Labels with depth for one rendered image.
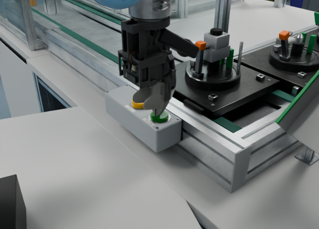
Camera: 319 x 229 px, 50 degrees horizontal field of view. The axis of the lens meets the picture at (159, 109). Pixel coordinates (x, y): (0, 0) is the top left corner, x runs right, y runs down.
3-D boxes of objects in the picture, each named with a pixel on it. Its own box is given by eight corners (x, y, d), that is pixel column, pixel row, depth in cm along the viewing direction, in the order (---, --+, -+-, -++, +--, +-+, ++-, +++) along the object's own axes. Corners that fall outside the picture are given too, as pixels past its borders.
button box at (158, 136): (156, 154, 73) (156, 129, 70) (105, 112, 87) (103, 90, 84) (181, 141, 76) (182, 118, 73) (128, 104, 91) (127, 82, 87)
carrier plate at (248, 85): (212, 119, 75) (212, 111, 74) (146, 80, 91) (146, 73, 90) (279, 88, 88) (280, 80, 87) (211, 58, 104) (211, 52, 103)
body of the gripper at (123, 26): (118, 78, 67) (114, 16, 61) (153, 67, 72) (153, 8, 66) (141, 92, 62) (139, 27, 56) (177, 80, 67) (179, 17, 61)
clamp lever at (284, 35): (286, 59, 92) (285, 35, 87) (279, 56, 93) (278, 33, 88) (294, 51, 93) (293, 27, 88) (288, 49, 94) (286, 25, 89)
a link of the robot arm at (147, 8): (154, -15, 64) (182, -7, 58) (154, 9, 66) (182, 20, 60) (119, -10, 60) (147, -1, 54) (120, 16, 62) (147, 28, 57)
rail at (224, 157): (230, 194, 68) (237, 150, 63) (50, 56, 128) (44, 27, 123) (248, 182, 71) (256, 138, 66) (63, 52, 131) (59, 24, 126)
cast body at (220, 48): (211, 63, 82) (213, 34, 79) (198, 57, 85) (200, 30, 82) (235, 54, 87) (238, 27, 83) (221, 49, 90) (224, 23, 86)
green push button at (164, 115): (157, 129, 72) (157, 121, 71) (146, 121, 75) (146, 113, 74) (172, 123, 74) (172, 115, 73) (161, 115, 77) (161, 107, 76)
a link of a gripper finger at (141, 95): (129, 116, 73) (127, 76, 68) (152, 107, 76) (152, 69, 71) (138, 123, 71) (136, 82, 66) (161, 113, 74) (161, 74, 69)
